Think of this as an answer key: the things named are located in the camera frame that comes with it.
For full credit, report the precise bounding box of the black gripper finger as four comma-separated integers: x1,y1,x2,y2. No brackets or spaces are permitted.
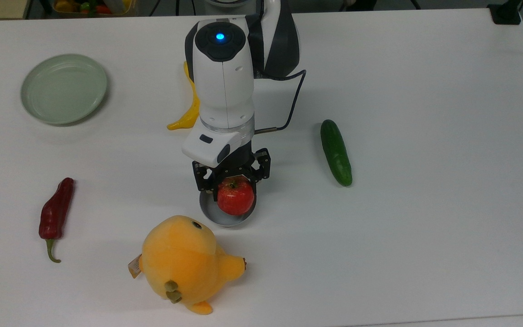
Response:
249,148,271,185
192,160,219,195

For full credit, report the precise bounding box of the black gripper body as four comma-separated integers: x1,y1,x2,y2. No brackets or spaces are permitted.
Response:
215,140,257,181

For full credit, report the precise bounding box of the red apple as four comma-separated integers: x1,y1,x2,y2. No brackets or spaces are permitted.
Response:
217,176,256,217

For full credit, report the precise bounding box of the small grey bowl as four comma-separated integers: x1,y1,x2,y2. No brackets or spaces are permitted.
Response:
199,189,257,228

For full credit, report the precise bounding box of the yellow banana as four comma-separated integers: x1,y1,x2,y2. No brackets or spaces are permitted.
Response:
167,61,201,131

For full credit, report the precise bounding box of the dark green cucumber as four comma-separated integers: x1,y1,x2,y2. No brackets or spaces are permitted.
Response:
320,119,353,187

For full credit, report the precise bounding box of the orange plush chick toy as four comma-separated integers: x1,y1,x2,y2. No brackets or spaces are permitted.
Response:
128,215,247,316

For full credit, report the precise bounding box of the dark red chili pepper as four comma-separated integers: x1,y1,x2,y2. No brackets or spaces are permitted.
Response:
39,177,75,264

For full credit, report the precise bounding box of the pale green round plate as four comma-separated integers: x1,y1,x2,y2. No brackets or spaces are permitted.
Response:
20,54,109,126

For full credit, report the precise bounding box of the basket of toy fruit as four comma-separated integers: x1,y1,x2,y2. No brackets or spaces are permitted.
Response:
52,0,136,17

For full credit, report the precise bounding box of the black clamp block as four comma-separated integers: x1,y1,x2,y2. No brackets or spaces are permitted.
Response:
488,0,523,25

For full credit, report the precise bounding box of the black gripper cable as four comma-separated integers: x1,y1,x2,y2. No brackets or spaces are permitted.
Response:
253,69,307,135

